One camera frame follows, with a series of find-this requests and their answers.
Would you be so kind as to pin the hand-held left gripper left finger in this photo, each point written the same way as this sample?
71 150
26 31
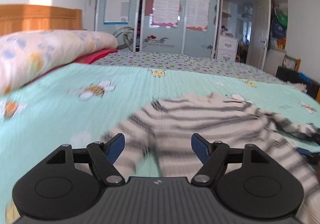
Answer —
116 148

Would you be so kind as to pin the sliding door wardrobe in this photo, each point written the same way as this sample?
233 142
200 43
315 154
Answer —
140 39

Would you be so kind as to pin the wooden headboard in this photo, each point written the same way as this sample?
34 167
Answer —
37 17

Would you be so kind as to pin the white door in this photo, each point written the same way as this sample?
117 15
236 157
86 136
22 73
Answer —
260 34

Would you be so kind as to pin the white cloth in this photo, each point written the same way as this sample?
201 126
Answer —
297 86

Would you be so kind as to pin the grey hoop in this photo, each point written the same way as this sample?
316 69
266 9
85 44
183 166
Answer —
125 37

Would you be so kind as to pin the hanging bags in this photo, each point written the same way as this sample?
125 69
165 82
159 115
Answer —
278 26

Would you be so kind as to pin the black armchair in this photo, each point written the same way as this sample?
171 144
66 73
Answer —
292 75

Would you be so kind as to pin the blue framed poster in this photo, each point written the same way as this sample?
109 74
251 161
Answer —
117 6

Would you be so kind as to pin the floral pillow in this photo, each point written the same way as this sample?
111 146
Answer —
50 51

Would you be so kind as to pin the white shelf drawer unit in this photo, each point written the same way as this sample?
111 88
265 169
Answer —
227 46

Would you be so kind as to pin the pink framed poster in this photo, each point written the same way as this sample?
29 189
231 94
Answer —
165 7

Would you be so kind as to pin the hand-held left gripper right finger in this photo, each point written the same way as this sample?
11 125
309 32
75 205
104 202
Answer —
200 148

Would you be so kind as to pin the red pillow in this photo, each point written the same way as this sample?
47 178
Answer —
100 55

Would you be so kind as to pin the green bee print quilt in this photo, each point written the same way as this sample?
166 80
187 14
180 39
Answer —
62 119

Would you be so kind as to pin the orange framed poster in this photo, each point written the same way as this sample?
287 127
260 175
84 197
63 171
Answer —
197 12

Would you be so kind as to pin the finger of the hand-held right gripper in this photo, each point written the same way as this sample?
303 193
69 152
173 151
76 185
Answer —
312 134
312 156

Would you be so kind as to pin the white black striped sweater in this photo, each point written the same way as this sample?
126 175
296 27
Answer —
215 119

